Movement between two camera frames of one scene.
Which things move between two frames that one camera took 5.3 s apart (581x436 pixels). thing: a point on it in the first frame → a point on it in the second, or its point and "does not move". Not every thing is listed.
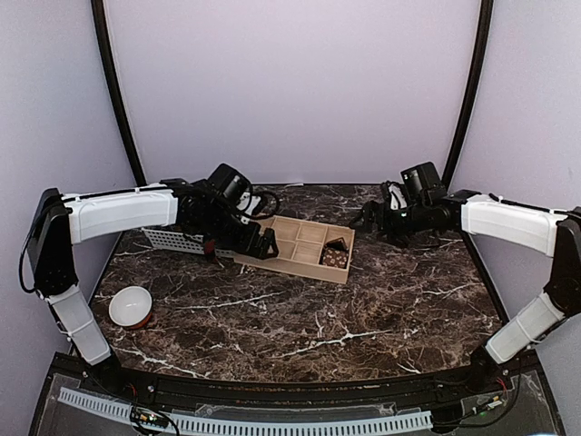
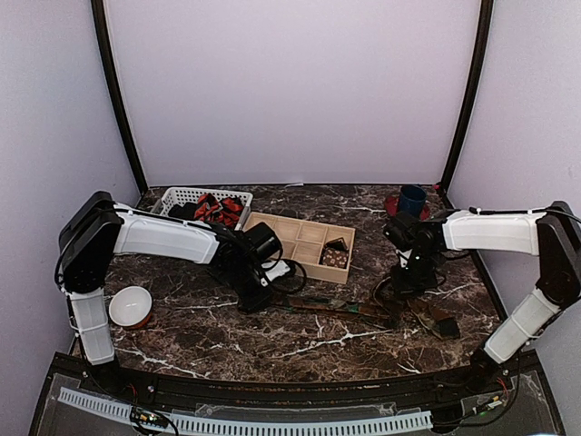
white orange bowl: [131, 307] does not move
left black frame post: [113, 67] does not move
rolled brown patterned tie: [336, 258] does not move
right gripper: [371, 208] → [403, 288]
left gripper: [246, 243] → [254, 302]
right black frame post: [474, 94] does not move
